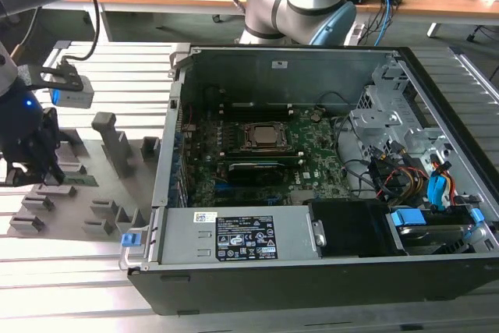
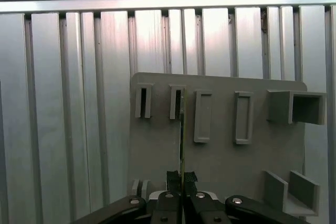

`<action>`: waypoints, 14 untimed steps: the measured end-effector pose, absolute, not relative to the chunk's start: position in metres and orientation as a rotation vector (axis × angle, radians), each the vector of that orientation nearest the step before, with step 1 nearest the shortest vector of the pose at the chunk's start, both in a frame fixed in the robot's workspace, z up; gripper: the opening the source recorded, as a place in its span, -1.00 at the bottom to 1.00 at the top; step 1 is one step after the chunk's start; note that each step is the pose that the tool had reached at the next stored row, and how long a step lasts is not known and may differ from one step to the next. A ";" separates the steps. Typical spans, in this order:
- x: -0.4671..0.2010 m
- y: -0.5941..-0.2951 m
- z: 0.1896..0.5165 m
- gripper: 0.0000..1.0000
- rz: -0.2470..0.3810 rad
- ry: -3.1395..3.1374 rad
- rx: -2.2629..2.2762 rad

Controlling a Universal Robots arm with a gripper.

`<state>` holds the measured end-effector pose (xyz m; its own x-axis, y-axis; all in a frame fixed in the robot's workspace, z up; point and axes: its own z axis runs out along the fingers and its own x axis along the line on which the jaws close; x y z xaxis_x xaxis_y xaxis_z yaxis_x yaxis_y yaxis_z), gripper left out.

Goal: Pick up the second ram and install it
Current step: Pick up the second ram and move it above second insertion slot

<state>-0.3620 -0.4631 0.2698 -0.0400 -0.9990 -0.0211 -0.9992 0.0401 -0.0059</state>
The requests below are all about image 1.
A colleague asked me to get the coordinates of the grey parts rack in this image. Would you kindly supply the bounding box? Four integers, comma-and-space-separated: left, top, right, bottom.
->
7, 112, 163, 240

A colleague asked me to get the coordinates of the black graphics card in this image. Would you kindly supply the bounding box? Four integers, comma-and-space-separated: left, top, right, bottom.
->
225, 159, 288, 188

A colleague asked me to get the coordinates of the black camera cable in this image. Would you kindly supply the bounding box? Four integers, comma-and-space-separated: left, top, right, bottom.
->
62, 0, 101, 67

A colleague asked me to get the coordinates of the red yellow wire bundle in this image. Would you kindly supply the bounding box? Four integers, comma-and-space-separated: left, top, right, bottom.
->
380, 165, 428, 204

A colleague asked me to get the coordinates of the metal socket cover frame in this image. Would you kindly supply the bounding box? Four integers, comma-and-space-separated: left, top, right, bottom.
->
237, 120, 296, 153

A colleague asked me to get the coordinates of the hard disk in blue carrier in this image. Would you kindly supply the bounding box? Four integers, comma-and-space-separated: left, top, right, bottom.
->
389, 207, 484, 258

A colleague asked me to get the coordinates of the blue flat cable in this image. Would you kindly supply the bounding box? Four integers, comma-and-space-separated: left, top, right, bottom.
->
426, 174, 450, 214

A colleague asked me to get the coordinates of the silver wrist camera blue mark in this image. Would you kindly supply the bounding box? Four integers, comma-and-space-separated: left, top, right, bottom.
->
51, 74, 96, 110

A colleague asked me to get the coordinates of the black open PC case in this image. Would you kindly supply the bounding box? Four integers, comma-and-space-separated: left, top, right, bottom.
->
119, 44, 499, 317

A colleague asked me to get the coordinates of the silver metal drive cage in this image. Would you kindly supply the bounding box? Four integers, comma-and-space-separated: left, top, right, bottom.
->
349, 63, 457, 162

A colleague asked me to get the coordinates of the green motherboard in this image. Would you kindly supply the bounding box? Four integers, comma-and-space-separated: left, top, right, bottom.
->
179, 102, 352, 209

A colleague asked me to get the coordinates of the thin blue cable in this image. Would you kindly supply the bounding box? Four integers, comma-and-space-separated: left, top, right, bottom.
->
378, 0, 395, 46

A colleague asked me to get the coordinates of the orange yellow wire bundle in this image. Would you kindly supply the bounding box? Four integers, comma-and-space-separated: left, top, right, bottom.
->
430, 155, 459, 205

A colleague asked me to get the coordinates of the grey power supply with label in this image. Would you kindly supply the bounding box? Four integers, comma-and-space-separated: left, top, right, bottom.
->
150, 207, 324, 267

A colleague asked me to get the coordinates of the silver CPU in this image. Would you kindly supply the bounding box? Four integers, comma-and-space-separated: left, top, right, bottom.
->
249, 124, 288, 145

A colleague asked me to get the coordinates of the black RAM slot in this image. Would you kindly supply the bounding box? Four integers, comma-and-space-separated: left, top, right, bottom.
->
220, 107, 294, 113
220, 101, 294, 109
220, 115, 294, 122
220, 112, 294, 118

